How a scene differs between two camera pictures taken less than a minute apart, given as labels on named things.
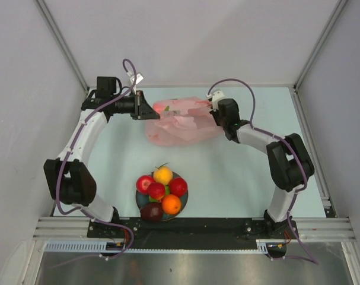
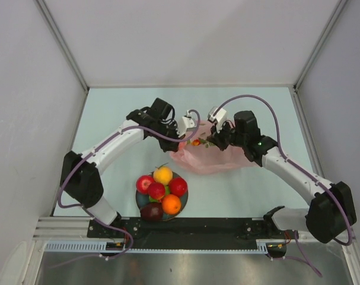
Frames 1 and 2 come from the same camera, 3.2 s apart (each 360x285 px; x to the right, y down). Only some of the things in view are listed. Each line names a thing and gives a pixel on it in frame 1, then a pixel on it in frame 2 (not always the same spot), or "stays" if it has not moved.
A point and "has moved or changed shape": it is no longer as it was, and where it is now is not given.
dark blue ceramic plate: (143, 199) stays
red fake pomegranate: (178, 186) stays
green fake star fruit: (167, 192) stays
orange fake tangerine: (171, 204) stays
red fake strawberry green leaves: (161, 107) has moved or changed shape
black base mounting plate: (194, 233) stays
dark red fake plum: (151, 212) stays
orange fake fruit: (163, 174) stays
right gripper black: (214, 114) -> (217, 138)
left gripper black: (142, 110) -> (171, 146)
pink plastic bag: (182, 122) has moved or changed shape
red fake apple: (143, 182) stays
